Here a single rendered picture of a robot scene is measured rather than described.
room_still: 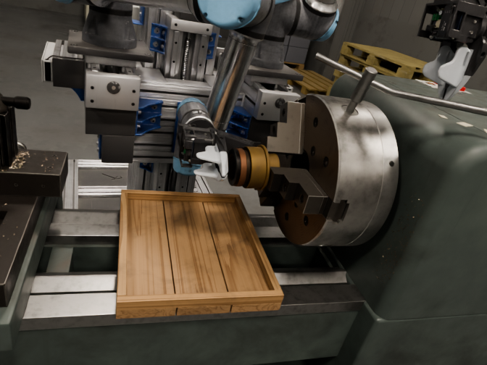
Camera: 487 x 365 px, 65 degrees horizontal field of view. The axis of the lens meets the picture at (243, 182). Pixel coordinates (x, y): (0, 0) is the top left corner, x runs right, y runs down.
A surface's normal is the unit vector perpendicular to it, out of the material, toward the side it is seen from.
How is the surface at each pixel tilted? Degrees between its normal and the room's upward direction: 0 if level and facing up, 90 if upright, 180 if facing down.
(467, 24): 80
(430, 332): 90
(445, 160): 74
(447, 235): 90
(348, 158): 55
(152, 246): 0
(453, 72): 83
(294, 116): 60
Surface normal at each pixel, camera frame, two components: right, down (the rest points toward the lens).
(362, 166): 0.31, -0.01
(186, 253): 0.20, -0.86
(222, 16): -0.23, 0.40
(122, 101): 0.34, 0.50
